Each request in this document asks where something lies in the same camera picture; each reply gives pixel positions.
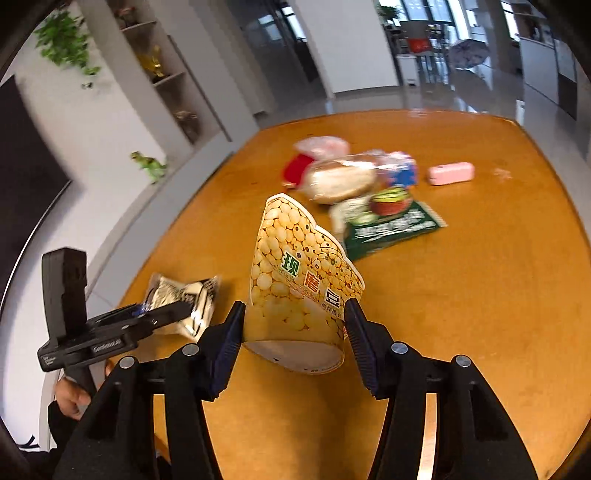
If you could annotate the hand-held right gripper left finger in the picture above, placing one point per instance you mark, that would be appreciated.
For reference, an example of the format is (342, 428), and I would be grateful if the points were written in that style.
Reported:
(228, 350)

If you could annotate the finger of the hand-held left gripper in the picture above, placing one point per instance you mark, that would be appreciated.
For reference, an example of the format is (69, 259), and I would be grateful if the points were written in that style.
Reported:
(166, 316)
(122, 314)

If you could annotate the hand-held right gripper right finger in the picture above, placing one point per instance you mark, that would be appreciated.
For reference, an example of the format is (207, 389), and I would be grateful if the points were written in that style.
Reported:
(362, 350)

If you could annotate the silver snack packet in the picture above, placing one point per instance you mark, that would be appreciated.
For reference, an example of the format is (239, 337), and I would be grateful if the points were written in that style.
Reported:
(166, 286)

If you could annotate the bean print paper cup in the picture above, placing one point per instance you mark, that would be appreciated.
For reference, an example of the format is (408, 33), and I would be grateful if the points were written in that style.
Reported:
(295, 277)

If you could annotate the person's left forearm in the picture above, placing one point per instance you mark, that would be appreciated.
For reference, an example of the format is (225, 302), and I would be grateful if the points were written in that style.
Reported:
(51, 445)

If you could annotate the person's left hand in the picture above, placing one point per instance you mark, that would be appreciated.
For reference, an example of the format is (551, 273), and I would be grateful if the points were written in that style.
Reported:
(74, 399)

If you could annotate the green snack packet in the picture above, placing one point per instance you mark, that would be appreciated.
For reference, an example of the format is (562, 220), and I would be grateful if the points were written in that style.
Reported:
(392, 230)

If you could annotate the green dinosaur toy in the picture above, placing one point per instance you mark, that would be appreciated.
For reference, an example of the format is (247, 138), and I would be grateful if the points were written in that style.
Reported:
(150, 166)

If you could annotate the bag of white fibre filling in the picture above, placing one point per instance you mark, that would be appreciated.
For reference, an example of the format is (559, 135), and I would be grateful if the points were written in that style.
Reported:
(339, 180)

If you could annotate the blue and white packet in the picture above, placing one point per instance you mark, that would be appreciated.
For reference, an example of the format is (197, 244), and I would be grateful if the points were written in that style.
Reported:
(406, 173)

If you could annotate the vase of dried flowers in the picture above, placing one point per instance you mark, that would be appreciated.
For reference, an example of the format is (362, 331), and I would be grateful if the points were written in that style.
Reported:
(188, 124)

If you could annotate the red packet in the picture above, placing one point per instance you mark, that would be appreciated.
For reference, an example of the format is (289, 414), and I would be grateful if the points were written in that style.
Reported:
(295, 168)

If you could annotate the empty clear plastic bag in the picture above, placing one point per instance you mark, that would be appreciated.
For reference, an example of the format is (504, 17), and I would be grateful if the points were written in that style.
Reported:
(323, 145)

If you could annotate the gold eagle statue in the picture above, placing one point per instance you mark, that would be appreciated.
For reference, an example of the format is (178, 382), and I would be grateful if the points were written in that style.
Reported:
(152, 62)

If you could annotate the hanging green plant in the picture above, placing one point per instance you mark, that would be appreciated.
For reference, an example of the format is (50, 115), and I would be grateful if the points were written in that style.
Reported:
(64, 44)

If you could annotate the white display shelf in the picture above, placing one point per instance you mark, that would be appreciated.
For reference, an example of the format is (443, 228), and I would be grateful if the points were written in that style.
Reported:
(138, 26)

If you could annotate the frosted glass door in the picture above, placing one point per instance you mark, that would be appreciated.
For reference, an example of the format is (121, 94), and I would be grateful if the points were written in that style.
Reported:
(277, 55)

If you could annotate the white bin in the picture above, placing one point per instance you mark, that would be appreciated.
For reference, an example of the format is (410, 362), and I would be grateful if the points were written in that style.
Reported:
(408, 69)

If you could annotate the grey dining chair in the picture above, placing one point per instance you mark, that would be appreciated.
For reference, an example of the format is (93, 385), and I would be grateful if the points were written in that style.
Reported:
(436, 64)

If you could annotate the red bag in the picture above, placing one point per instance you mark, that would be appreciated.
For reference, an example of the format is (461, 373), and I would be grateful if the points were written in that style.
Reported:
(419, 45)

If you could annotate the open patterned umbrella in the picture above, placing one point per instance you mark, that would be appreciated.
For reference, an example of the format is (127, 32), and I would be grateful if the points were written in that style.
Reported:
(468, 53)

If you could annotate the white low cabinet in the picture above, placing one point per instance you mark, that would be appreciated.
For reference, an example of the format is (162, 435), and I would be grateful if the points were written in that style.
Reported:
(538, 69)

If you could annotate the potted green plant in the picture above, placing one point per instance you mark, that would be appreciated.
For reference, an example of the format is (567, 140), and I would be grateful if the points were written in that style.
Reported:
(388, 13)

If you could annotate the black wall television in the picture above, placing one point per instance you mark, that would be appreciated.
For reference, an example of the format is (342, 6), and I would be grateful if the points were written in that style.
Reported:
(27, 184)

